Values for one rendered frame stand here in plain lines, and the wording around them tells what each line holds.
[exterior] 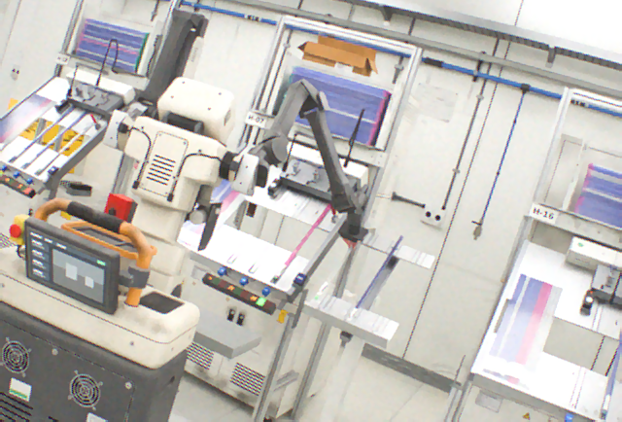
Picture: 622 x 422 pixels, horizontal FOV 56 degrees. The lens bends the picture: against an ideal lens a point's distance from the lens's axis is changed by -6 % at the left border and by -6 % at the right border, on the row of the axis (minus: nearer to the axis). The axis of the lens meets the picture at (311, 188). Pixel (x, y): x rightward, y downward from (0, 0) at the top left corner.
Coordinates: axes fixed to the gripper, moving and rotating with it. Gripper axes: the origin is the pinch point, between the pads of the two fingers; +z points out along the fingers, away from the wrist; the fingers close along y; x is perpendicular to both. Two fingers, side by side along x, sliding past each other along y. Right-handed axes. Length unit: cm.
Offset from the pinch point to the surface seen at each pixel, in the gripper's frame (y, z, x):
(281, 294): 20.0, 18.4, 21.5
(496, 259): -45, 126, -142
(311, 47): 79, -11, -112
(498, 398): -73, 46, 9
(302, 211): 34.5, 16.3, -22.0
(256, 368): 31, 73, 29
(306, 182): 39, 9, -33
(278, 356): 13, 37, 38
